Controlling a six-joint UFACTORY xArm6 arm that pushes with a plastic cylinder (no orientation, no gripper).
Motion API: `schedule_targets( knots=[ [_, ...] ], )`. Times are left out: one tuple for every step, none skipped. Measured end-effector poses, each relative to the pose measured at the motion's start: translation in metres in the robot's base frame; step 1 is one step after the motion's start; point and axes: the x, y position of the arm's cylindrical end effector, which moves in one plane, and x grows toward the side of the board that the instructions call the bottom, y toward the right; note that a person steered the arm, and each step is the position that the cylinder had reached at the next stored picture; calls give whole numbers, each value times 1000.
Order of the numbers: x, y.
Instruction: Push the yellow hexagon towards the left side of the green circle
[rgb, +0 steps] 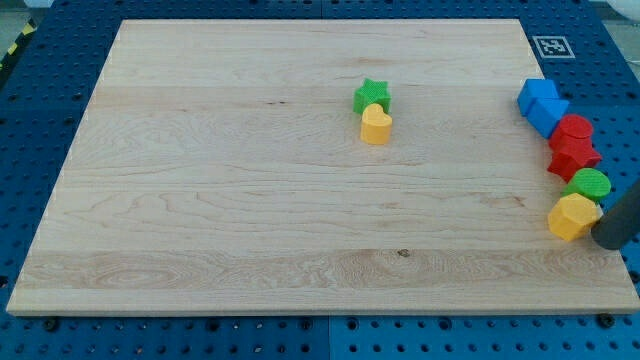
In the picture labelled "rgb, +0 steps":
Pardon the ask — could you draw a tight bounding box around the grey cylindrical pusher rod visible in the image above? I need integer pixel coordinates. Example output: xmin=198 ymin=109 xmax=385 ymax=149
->
xmin=591 ymin=181 xmax=639 ymax=250

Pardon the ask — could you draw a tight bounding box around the yellow hexagon block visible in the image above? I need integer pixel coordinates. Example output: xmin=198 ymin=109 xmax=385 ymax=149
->
xmin=547 ymin=193 xmax=600 ymax=242

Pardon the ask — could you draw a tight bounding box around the green cylinder block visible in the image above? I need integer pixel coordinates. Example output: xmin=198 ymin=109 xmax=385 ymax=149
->
xmin=561 ymin=167 xmax=612 ymax=202

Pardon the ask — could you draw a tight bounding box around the red star block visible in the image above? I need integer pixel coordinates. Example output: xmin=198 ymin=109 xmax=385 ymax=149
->
xmin=547 ymin=143 xmax=602 ymax=183

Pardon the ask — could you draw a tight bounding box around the red cylinder block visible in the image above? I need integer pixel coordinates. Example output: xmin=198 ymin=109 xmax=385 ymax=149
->
xmin=548 ymin=113 xmax=594 ymax=151

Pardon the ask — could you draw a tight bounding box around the blue pentagon block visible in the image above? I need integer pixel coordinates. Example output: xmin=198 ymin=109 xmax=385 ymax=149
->
xmin=526 ymin=98 xmax=570 ymax=139

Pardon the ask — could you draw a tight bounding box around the blue cube block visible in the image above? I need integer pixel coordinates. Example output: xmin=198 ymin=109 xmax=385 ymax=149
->
xmin=517 ymin=78 xmax=559 ymax=117

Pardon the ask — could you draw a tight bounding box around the white fiducial marker tag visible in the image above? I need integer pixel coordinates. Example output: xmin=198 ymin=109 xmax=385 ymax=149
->
xmin=532 ymin=35 xmax=575 ymax=59

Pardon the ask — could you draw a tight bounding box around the yellow heart block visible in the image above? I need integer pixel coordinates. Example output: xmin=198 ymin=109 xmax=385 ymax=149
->
xmin=360 ymin=103 xmax=393 ymax=145

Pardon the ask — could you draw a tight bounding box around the green star block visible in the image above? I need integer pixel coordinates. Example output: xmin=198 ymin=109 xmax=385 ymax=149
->
xmin=353 ymin=78 xmax=392 ymax=114

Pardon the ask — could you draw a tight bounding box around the wooden board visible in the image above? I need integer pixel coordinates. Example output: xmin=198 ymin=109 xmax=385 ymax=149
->
xmin=7 ymin=19 xmax=639 ymax=317

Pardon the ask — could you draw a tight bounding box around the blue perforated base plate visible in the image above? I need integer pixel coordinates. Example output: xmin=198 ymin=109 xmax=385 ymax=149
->
xmin=1 ymin=1 xmax=639 ymax=359

